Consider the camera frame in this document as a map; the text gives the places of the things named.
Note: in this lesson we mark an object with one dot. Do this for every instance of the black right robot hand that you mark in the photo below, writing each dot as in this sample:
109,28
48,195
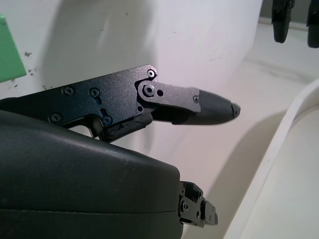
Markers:
74,174

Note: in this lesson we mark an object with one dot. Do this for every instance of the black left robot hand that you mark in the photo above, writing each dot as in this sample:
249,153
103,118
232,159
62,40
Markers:
280,25

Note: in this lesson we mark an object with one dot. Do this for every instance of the green block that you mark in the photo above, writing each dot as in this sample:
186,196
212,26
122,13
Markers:
10,54

